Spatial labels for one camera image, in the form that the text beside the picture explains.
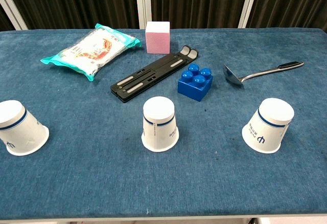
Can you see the white paper cup blue stripe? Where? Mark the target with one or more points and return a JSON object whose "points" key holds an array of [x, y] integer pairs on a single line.
{"points": [[20, 134], [268, 129], [159, 129]]}

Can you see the black folding laptop stand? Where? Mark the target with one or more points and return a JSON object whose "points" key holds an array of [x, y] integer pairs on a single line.
{"points": [[148, 77]]}

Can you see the blue toy building brick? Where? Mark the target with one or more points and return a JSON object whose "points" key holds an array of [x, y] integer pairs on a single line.
{"points": [[195, 88]]}

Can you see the pink white foam cube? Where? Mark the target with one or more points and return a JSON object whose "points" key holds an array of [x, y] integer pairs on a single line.
{"points": [[157, 41]]}

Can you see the teal white snack bag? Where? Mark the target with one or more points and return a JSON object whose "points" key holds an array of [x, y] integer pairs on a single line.
{"points": [[89, 52]]}

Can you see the black pleated curtain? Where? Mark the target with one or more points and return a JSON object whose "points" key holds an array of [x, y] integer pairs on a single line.
{"points": [[76, 1], [293, 1], [199, 1], [6, 20]]}

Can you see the blue table cloth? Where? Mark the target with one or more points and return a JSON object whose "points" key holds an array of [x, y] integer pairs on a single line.
{"points": [[89, 180]]}

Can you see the white frame post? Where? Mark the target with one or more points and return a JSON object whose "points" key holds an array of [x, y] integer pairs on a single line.
{"points": [[143, 1], [249, 1], [12, 6]]}

